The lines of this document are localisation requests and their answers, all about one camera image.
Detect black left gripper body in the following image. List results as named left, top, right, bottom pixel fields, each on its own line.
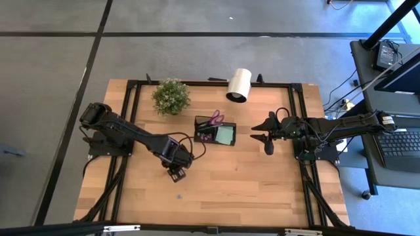
left=165, top=146, right=195, bottom=170

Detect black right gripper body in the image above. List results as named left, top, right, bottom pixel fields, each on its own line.
left=272, top=114, right=302, bottom=142

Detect teal sticky note pad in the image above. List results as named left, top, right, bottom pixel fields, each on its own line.
left=215, top=125, right=235, bottom=146

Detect purple handled scissors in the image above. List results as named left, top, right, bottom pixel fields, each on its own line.
left=198, top=109, right=226, bottom=129

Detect black mesh desk organizer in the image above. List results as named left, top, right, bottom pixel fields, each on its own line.
left=193, top=115, right=238, bottom=147

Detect white paper sheet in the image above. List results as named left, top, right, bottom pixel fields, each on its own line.
left=333, top=138, right=349, bottom=153

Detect artificial plant in black pot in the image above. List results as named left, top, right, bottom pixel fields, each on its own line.
left=151, top=77, right=192, bottom=116

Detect grey desk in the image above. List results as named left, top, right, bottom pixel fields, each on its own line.
left=349, top=39, right=420, bottom=191

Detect dark laptop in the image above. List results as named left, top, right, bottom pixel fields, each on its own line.
left=373, top=126, right=420, bottom=174

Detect black power adapter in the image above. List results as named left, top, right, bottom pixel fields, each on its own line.
left=373, top=41, right=400, bottom=72

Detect dark monitor panel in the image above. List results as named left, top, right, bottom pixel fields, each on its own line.
left=373, top=52, right=420, bottom=94

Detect black pole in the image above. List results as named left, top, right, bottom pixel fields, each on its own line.
left=360, top=0, right=420, bottom=50

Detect black rig beam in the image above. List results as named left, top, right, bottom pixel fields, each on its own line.
left=0, top=221, right=420, bottom=236

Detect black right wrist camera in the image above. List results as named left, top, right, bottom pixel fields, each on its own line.
left=263, top=138, right=275, bottom=156

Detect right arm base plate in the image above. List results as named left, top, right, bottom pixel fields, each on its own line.
left=293, top=139, right=341, bottom=162

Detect black aluminium table frame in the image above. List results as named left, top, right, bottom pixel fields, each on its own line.
left=73, top=78, right=351, bottom=230

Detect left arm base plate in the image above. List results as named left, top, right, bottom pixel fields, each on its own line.
left=83, top=130, right=135, bottom=157

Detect silver frame bracket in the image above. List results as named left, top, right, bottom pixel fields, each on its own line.
left=284, top=228, right=324, bottom=236
left=103, top=224, right=141, bottom=233

